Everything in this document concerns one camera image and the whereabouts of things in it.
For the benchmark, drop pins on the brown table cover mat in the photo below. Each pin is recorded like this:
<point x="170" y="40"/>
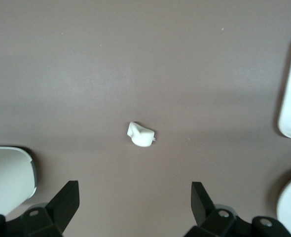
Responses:
<point x="145" y="74"/>

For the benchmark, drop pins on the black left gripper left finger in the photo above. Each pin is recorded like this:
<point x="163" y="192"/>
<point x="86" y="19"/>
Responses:
<point x="61" y="207"/>

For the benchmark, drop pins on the small white steamed bun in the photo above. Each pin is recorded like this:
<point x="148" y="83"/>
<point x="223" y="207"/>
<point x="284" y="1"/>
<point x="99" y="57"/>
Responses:
<point x="141" y="137"/>

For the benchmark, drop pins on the cream two-slot toaster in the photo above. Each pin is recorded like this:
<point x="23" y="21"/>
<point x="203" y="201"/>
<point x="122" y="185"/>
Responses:
<point x="7" y="177"/>

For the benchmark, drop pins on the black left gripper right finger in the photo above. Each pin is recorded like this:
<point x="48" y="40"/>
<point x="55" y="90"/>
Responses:
<point x="202" y="207"/>

